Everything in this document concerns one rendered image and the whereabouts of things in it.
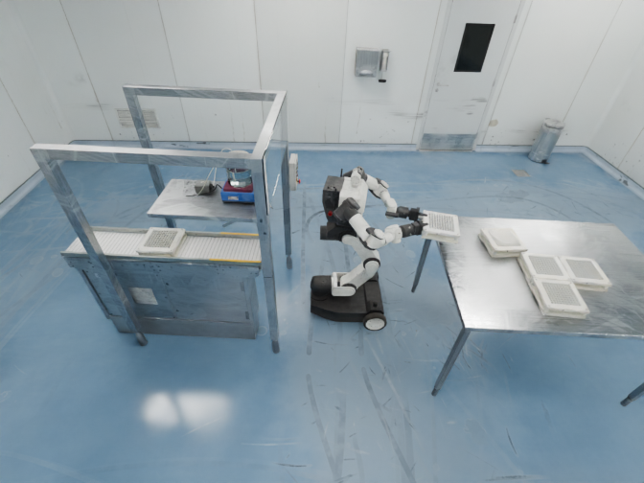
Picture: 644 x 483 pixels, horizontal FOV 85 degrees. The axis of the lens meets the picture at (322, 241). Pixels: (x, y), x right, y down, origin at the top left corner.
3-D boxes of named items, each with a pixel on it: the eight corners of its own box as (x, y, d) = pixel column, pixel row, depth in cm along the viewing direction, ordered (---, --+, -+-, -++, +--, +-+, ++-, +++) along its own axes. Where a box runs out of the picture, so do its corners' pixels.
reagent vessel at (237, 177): (255, 175, 214) (252, 147, 202) (250, 189, 202) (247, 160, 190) (230, 174, 214) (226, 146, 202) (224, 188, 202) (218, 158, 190)
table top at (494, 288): (611, 226, 287) (613, 223, 285) (722, 344, 204) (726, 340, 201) (427, 218, 289) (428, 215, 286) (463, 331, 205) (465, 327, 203)
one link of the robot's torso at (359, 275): (337, 294, 303) (368, 260, 276) (336, 278, 318) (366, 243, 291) (352, 300, 308) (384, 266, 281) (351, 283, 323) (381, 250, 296)
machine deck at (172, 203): (267, 188, 227) (266, 183, 225) (257, 224, 199) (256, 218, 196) (172, 183, 228) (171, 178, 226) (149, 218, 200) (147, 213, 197)
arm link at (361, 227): (377, 239, 209) (356, 212, 218) (364, 252, 217) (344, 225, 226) (387, 237, 218) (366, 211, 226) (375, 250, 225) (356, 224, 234)
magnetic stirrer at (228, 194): (262, 185, 223) (261, 172, 217) (255, 204, 206) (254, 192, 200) (230, 184, 223) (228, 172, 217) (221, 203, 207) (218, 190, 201)
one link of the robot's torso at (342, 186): (319, 231, 253) (320, 189, 229) (327, 205, 278) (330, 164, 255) (359, 238, 249) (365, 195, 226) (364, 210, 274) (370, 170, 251)
